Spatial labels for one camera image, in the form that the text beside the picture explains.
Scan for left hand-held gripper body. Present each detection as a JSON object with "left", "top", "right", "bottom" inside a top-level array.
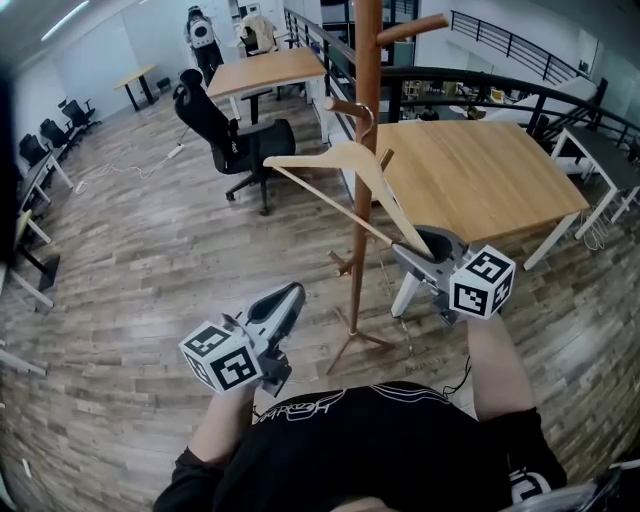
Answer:
[{"left": 178, "top": 309, "right": 294, "bottom": 399}]

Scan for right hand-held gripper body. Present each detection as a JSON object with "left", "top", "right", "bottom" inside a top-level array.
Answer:
[{"left": 424, "top": 244, "right": 517, "bottom": 327}]

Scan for wooden hanger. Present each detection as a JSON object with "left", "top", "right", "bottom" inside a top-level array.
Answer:
[{"left": 262, "top": 102, "right": 437, "bottom": 261}]

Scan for brown wooden coat rack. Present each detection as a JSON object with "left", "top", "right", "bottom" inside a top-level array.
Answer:
[{"left": 322, "top": 0, "right": 450, "bottom": 377}]

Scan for person's left forearm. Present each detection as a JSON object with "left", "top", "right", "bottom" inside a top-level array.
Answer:
[{"left": 189, "top": 384, "right": 258, "bottom": 474}]

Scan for person's right forearm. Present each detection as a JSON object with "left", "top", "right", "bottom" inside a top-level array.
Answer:
[{"left": 466, "top": 313, "right": 537, "bottom": 423}]

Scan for large wooden desk white legs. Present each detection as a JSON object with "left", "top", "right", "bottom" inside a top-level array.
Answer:
[{"left": 339, "top": 119, "right": 592, "bottom": 320}]

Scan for person's black t-shirt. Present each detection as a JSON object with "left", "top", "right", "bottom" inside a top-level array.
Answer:
[{"left": 152, "top": 380, "right": 569, "bottom": 512}]

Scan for black metal railing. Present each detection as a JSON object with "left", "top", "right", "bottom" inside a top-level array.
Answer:
[{"left": 283, "top": 6, "right": 640, "bottom": 166}]

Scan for dark grey table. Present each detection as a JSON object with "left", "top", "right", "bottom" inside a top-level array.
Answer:
[{"left": 549, "top": 123, "right": 640, "bottom": 242}]

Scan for yellow-top desk black legs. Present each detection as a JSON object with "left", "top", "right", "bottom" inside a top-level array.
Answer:
[{"left": 113, "top": 63, "right": 160, "bottom": 113}]

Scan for beige jacket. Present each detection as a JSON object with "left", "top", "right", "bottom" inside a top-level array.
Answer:
[{"left": 236, "top": 13, "right": 279, "bottom": 54}]

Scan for small black office chair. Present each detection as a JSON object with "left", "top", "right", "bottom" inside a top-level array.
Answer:
[
  {"left": 18, "top": 133, "right": 52, "bottom": 169},
  {"left": 39, "top": 117, "right": 77, "bottom": 152},
  {"left": 56, "top": 96, "right": 97, "bottom": 135}
]

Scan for ceiling tube light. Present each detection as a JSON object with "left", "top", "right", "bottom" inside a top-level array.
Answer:
[{"left": 41, "top": 0, "right": 92, "bottom": 42}]

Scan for white cables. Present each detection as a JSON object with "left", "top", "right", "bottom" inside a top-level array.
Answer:
[{"left": 581, "top": 206, "right": 618, "bottom": 252}]

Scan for white power strip with cable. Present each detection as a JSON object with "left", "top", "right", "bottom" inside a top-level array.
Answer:
[{"left": 73, "top": 126, "right": 189, "bottom": 196}]

